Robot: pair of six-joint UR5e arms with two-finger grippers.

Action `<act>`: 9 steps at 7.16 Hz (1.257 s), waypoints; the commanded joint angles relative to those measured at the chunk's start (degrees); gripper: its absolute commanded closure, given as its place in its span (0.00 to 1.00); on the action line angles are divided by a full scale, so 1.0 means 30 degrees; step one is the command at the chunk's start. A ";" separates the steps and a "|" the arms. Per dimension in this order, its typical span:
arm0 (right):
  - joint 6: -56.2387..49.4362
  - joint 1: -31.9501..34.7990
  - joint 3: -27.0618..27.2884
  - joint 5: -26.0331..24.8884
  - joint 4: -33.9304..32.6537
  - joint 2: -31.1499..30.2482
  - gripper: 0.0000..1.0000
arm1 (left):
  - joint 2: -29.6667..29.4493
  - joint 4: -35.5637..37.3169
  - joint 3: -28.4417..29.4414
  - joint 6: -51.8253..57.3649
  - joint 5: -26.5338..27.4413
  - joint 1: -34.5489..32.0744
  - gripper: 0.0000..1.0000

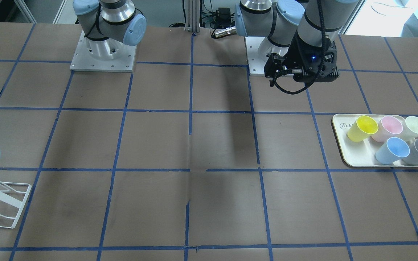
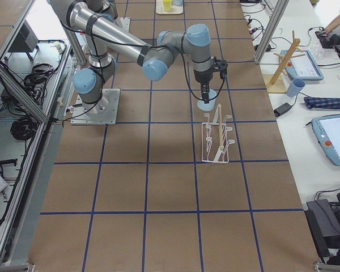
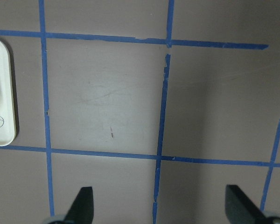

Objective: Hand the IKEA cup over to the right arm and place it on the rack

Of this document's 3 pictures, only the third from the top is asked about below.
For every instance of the cream plastic tray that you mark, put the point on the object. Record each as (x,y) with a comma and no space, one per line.
(9,124)

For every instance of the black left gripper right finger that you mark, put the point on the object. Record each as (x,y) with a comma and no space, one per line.
(239,209)

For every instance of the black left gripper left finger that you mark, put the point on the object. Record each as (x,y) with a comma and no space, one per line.
(80,212)

